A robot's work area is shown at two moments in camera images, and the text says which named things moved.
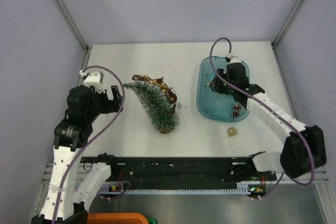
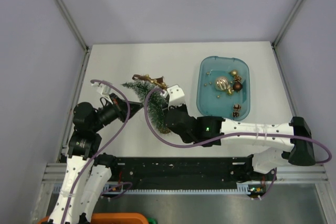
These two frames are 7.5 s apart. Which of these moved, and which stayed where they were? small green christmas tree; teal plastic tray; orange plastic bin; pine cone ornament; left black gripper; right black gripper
Moved: right black gripper; left black gripper
Stayed: small green christmas tree; orange plastic bin; teal plastic tray; pine cone ornament
